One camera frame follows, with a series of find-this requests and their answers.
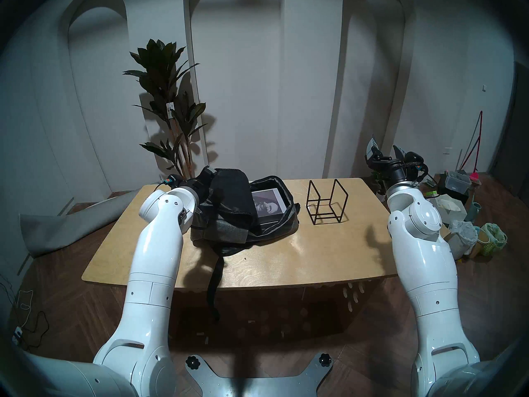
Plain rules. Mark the brown paper cup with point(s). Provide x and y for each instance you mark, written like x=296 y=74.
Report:
x=479 y=243

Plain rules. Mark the black white portrait book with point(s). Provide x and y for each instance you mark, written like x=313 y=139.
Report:
x=268 y=206

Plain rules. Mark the white tissue box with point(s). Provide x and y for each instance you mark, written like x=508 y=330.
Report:
x=448 y=206

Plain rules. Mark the pink brush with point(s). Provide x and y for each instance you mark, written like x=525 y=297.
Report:
x=474 y=176

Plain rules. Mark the white bagged waste bin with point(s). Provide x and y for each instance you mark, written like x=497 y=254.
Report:
x=463 y=239

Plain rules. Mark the red pole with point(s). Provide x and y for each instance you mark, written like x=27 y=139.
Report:
x=478 y=135

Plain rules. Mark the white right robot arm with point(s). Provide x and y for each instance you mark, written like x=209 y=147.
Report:
x=425 y=268

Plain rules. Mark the rolled grey mat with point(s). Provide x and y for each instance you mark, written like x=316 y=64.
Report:
x=62 y=228

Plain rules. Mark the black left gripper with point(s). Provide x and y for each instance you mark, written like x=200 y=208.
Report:
x=202 y=185

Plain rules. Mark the grey black backpack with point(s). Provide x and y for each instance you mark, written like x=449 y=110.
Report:
x=231 y=210

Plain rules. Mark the small bushy potted plant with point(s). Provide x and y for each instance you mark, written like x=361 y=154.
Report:
x=379 y=191

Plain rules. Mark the tall dark leafy plant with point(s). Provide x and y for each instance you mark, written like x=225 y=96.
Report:
x=159 y=65

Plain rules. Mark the white power strip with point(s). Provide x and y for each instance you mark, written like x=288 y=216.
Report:
x=15 y=335

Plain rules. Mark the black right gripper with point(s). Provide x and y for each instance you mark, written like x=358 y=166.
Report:
x=392 y=168

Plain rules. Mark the black base plate knob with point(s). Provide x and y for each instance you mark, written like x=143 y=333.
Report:
x=192 y=362
x=325 y=359

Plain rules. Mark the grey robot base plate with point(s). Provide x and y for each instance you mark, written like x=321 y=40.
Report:
x=256 y=386

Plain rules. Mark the clear plastic storage box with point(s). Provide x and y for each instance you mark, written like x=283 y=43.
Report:
x=458 y=182

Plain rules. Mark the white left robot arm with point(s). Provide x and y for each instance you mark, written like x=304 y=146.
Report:
x=153 y=276

